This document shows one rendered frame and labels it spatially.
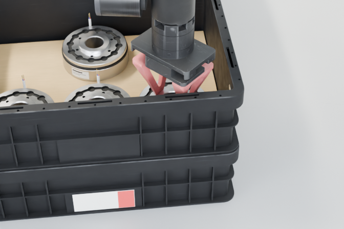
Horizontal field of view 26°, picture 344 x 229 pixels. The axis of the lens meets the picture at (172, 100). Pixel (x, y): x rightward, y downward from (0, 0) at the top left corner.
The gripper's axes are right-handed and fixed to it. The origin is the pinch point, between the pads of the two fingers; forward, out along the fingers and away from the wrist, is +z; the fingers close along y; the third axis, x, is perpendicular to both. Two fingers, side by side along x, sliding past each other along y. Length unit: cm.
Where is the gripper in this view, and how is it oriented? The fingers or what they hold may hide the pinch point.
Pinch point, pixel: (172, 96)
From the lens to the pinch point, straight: 106.9
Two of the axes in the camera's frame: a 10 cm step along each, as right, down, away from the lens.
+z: 0.0, 7.5, 6.6
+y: 7.6, 4.3, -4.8
